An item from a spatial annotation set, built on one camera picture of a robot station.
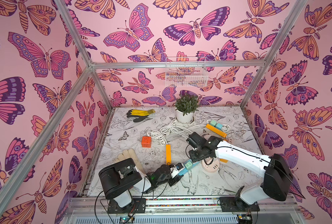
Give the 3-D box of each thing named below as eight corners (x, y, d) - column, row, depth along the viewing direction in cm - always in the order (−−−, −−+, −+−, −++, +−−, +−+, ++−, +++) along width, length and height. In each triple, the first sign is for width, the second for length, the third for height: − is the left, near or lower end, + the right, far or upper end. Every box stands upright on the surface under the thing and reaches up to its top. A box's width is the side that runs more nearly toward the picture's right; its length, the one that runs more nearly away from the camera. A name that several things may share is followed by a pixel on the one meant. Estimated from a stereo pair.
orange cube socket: (142, 148, 98) (140, 144, 94) (143, 140, 102) (142, 135, 98) (151, 148, 98) (150, 144, 94) (151, 140, 102) (150, 135, 98)
